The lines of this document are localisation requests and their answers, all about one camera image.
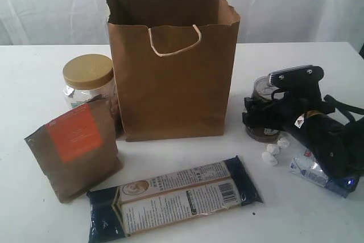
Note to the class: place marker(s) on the white marshmallow piece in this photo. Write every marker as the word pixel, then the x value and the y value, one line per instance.
pixel 269 159
pixel 273 149
pixel 283 143

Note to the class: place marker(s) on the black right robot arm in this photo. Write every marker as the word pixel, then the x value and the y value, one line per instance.
pixel 340 154

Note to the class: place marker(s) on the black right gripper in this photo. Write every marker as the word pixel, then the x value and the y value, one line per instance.
pixel 296 107

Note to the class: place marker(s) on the long dark noodle package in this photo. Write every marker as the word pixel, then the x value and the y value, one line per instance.
pixel 136 207

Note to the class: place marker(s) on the brown paper bag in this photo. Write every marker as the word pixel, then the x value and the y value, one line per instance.
pixel 173 62

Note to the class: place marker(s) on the brown pouch orange label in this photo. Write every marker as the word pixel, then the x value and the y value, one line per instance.
pixel 77 150

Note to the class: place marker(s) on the clear jar gold lid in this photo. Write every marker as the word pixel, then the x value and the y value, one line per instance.
pixel 89 77

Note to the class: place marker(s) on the small blue white packet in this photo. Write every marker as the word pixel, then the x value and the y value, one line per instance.
pixel 304 165

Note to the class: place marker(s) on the dark can pull-tab lid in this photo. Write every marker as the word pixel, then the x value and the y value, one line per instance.
pixel 262 90

